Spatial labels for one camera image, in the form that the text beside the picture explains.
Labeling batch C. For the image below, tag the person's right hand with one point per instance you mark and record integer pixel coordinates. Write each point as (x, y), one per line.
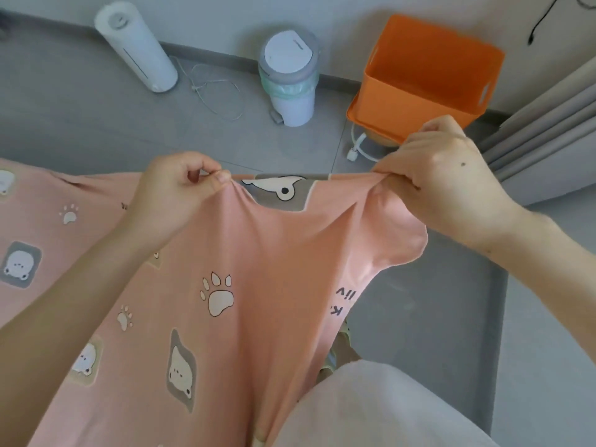
(452, 186)

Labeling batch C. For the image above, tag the pink bear print bedsheet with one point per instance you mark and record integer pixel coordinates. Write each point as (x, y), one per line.
(270, 302)

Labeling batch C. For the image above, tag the grey curtain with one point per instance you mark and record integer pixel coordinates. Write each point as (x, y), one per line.
(549, 144)

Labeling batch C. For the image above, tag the white cylinder appliance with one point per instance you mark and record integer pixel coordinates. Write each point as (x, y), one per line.
(138, 46)

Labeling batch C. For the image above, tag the orange plastic basket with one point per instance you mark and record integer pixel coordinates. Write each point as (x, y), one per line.
(419, 88)

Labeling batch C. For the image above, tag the person's left forearm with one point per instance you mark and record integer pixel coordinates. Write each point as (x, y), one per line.
(56, 340)

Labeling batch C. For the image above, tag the person's white shorts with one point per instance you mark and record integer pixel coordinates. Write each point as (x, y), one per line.
(372, 414)

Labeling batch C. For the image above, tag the grey lidded trash can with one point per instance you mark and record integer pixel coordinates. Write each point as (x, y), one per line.
(290, 79)

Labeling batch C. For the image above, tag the person's left hand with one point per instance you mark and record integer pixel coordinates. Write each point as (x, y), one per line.
(172, 195)

